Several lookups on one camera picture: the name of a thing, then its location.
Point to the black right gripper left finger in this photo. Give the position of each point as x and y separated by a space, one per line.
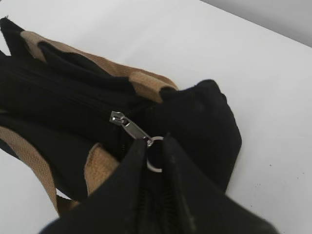
118 206

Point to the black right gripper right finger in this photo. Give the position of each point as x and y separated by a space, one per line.
201 207

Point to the silver zipper pull with ring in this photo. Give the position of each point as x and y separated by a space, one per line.
135 132

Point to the black canvas tote bag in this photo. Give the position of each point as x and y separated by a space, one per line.
63 113

